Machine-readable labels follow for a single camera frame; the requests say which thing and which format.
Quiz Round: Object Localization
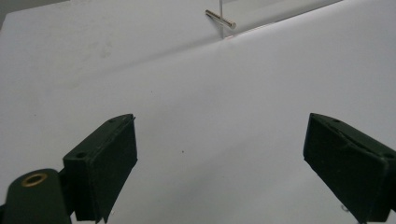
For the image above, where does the metal pin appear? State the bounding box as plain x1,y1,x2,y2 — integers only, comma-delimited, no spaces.
219,0,225,40
205,8,237,31

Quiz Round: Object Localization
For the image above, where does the white foam board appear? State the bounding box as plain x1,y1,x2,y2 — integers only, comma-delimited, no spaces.
0,0,345,97

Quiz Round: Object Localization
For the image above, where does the clear plastic sheet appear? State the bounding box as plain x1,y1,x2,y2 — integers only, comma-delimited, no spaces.
0,0,396,224

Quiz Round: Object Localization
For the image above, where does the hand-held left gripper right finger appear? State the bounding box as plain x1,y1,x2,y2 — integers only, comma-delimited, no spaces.
303,112,396,224

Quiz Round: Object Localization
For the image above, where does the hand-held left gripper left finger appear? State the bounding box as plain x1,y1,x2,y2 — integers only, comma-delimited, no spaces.
62,113,139,224

